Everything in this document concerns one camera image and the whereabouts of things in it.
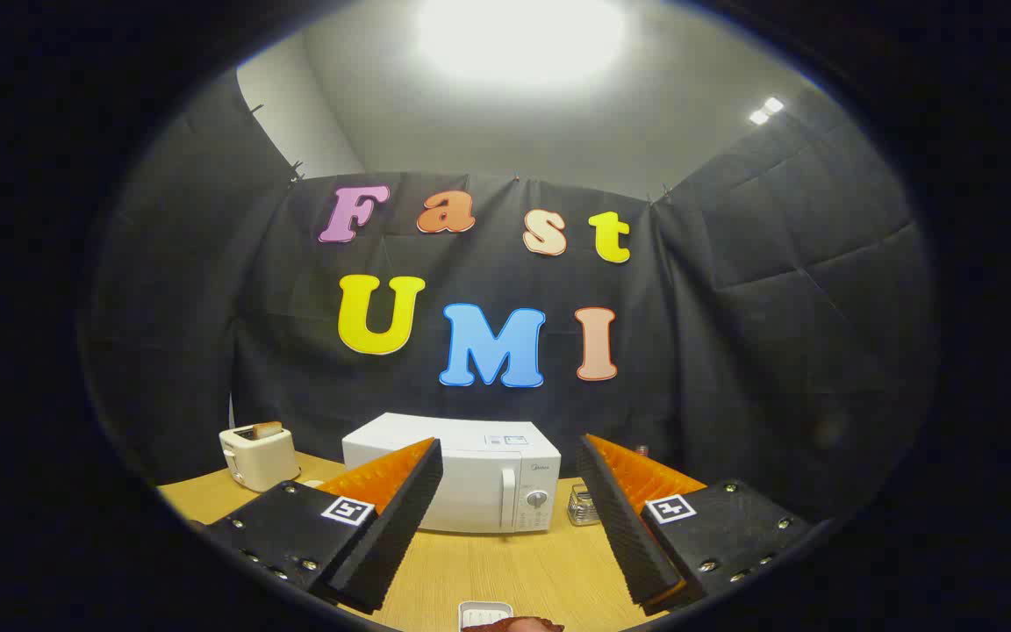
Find white plastic tray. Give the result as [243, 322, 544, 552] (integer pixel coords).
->
[458, 600, 515, 631]

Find white toaster oven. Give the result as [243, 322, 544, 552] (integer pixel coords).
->
[341, 413, 562, 535]

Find cream pop-up toaster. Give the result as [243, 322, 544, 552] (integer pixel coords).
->
[219, 424, 301, 493]

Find red meat steak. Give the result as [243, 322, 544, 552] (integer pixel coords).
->
[463, 617, 566, 632]

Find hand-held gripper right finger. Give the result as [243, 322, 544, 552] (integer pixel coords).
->
[576, 433, 814, 615]

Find metal wire basket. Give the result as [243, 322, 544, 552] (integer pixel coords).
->
[567, 483, 603, 528]

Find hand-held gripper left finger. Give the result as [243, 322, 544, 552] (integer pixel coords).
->
[201, 437, 444, 615]

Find large ceiling light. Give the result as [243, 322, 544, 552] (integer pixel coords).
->
[413, 0, 629, 89]

